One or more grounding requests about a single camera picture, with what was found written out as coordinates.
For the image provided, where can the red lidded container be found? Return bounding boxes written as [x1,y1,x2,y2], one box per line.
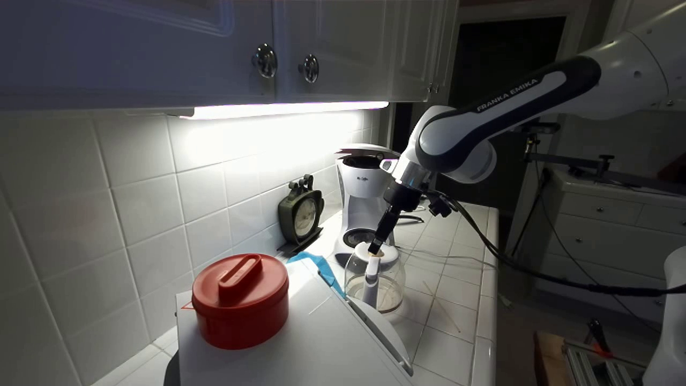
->
[189,251,292,352]

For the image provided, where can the grey coffee maker cord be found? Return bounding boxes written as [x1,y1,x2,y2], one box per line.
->
[393,210,429,229]

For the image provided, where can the narrow white cabinet door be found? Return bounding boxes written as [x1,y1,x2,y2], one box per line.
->
[391,0,461,103]

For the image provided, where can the under-cabinet strip light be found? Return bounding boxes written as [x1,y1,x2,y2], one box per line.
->
[167,98,391,122]

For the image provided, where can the white drawer cabinet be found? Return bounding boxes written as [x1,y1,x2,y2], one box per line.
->
[533,166,686,327]

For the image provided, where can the white upper cabinet door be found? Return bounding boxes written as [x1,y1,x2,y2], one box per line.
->
[271,0,398,103]
[0,0,279,111]

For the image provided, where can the white toaster oven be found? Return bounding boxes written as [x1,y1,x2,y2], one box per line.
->
[163,275,416,386]

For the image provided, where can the round metal cabinet knob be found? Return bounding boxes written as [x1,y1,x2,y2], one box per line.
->
[250,42,279,81]
[298,51,322,87]

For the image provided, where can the dark retro kitchen scale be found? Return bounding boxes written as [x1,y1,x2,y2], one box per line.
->
[275,174,328,260]

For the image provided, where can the glass coffee pot white handle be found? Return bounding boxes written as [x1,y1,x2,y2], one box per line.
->
[341,241,408,316]

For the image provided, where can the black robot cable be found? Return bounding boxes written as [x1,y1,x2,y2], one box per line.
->
[426,186,686,301]

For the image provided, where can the white drip coffee maker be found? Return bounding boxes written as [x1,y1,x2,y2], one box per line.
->
[332,142,402,273]

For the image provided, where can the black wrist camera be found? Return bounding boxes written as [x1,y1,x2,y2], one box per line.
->
[425,192,457,221]

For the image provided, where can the wooden cart with rails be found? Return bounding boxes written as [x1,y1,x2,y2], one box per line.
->
[533,318,650,386]

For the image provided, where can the black tripod stand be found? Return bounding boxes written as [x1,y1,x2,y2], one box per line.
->
[522,118,616,183]

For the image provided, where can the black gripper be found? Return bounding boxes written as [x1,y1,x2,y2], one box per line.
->
[363,183,425,258]

